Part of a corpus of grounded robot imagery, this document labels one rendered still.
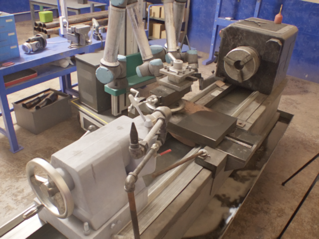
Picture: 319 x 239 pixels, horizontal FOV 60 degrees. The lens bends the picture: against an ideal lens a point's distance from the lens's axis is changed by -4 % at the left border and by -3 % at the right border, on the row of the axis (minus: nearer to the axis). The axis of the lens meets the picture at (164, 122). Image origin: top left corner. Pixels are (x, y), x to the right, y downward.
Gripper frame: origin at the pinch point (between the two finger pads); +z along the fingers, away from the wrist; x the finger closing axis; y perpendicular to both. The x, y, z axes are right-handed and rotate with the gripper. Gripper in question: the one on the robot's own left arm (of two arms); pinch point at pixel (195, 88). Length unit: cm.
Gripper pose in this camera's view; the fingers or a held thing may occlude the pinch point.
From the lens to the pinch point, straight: 253.0
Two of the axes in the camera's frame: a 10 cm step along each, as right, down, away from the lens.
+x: 7.6, -1.8, 6.2
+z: 1.1, 9.8, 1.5
